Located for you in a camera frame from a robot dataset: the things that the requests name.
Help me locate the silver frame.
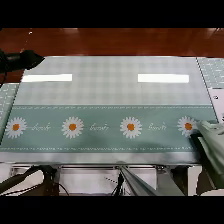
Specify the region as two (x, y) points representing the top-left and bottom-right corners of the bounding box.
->
(9, 162), (201, 197)

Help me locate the light green shirt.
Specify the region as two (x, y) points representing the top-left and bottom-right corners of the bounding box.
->
(194, 119), (224, 188)

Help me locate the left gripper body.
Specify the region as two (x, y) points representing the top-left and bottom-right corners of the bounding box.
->
(20, 49), (46, 71)

